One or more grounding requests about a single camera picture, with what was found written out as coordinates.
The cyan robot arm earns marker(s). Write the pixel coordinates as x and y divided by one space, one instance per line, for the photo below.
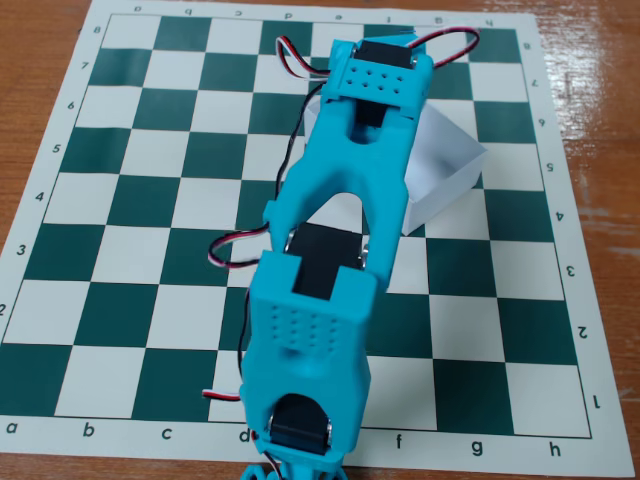
350 165

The green and white chess mat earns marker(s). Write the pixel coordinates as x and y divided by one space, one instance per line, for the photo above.
150 310

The white open cardboard box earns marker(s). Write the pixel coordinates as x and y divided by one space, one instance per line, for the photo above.
445 165

